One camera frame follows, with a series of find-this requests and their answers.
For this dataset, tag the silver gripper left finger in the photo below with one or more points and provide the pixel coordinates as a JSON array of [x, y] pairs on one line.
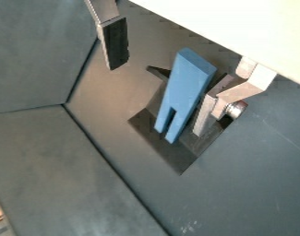
[[112, 30]]

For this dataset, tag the blue double-square peg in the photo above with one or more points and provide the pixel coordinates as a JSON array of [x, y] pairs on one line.
[[191, 76]]

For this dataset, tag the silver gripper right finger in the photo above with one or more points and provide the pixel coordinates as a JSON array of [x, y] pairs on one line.
[[224, 99]]

